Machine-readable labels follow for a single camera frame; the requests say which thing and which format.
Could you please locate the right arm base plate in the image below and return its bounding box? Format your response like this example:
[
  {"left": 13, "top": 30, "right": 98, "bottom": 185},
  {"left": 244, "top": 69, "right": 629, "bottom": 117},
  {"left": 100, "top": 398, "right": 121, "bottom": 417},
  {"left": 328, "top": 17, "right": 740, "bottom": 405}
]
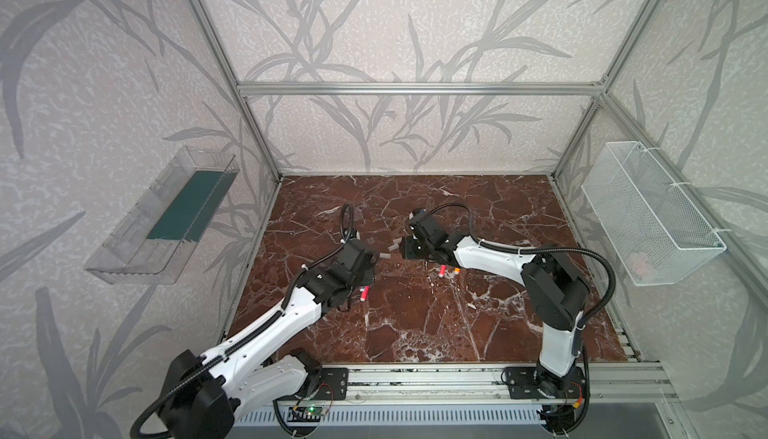
[{"left": 501, "top": 364, "right": 586, "bottom": 400}]

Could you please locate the aluminium frame crossbar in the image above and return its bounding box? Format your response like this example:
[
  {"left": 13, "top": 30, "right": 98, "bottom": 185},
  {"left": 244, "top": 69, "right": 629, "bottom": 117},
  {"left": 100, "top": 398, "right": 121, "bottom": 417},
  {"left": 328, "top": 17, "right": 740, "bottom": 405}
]
[{"left": 237, "top": 82, "right": 603, "bottom": 97}]

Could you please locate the green circuit board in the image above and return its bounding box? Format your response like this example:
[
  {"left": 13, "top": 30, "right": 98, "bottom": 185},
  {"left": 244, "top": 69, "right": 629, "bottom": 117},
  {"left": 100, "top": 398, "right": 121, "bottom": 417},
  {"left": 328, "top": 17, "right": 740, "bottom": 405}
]
[{"left": 286, "top": 404, "right": 331, "bottom": 424}]

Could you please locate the pink object in basket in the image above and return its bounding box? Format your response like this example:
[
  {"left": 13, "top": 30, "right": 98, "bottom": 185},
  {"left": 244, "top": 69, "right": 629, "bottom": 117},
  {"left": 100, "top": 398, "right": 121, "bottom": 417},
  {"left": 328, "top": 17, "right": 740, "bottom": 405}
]
[{"left": 628, "top": 253, "right": 655, "bottom": 280}]

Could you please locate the clear plastic wall tray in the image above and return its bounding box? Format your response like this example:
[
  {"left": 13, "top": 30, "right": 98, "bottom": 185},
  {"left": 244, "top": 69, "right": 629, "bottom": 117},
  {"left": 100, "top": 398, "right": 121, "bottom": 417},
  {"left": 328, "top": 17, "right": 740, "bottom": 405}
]
[{"left": 84, "top": 146, "right": 240, "bottom": 285}]

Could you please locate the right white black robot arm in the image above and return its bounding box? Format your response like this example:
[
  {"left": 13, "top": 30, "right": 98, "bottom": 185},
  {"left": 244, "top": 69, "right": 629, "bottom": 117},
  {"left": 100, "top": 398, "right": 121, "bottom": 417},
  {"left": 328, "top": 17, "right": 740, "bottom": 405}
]
[{"left": 400, "top": 203, "right": 617, "bottom": 398}]

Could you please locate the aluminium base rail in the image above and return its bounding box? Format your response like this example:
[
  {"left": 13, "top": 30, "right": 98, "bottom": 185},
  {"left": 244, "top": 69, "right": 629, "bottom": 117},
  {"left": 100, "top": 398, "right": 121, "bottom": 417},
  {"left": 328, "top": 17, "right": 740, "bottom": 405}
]
[{"left": 328, "top": 362, "right": 679, "bottom": 406}]

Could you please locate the white wire mesh basket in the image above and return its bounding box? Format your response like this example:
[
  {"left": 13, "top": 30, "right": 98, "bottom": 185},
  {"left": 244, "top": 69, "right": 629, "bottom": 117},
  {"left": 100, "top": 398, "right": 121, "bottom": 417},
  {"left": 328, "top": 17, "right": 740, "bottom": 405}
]
[{"left": 582, "top": 141, "right": 727, "bottom": 287}]

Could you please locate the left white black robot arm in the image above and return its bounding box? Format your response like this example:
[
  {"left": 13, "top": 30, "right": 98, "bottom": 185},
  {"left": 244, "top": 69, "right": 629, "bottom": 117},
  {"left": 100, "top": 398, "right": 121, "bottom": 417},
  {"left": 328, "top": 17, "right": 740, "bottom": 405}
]
[{"left": 130, "top": 238, "right": 379, "bottom": 438}]

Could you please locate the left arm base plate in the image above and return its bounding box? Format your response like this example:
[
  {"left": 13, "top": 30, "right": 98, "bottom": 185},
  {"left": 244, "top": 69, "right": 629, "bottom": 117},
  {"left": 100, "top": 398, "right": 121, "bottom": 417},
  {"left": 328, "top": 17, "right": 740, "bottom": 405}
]
[{"left": 288, "top": 367, "right": 349, "bottom": 401}]

